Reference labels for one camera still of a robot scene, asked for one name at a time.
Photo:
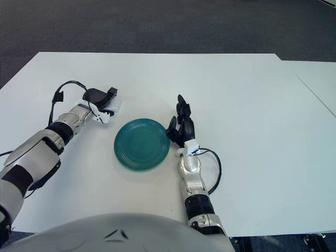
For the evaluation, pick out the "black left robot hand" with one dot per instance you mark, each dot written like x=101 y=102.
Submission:
x=98 y=97

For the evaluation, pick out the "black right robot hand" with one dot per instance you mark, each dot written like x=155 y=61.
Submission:
x=187 y=130

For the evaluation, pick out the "white square charger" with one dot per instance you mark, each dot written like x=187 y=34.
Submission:
x=116 y=105

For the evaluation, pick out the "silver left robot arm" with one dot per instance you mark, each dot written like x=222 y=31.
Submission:
x=31 y=155

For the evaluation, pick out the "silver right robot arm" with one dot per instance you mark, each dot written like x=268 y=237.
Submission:
x=193 y=168

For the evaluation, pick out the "teal round plate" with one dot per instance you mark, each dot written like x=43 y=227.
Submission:
x=141 y=147

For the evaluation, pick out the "black table leg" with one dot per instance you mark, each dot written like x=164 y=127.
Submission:
x=242 y=245

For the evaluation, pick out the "grey robot torso shell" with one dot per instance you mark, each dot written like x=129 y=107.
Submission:
x=105 y=236

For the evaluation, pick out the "black table caster foot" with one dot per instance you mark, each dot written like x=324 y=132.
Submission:
x=315 y=237

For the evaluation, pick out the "white strip on floor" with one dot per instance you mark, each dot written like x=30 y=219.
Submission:
x=328 y=1

